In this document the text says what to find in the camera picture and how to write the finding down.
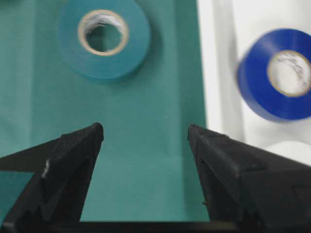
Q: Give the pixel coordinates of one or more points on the white tape roll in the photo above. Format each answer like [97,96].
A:
[294,150]

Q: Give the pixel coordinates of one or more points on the white plastic case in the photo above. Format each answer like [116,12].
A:
[228,29]

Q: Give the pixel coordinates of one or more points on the blue tape roll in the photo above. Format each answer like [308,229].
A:
[274,77]

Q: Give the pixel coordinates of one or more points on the green table cloth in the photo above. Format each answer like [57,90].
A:
[145,169]

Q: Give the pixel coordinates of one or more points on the teal tape roll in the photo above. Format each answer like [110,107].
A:
[104,39]

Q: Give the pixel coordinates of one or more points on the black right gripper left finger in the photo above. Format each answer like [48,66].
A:
[49,182]

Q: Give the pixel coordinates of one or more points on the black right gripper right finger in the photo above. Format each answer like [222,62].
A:
[245,184]

